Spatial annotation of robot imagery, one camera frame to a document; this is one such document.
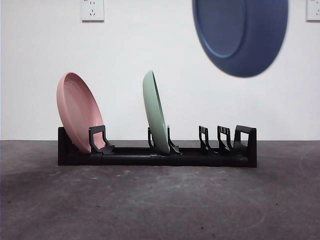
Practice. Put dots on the green plate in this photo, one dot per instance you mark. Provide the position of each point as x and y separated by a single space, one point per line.
153 110

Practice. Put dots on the pink plate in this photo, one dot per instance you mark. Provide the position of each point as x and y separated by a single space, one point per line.
80 110

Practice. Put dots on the blue plate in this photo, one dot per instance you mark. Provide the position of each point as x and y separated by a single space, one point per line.
260 37

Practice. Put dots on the black dish rack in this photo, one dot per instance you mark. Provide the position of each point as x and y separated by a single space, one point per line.
130 160

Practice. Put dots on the white wall socket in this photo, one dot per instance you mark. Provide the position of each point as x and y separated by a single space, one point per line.
93 11
313 10

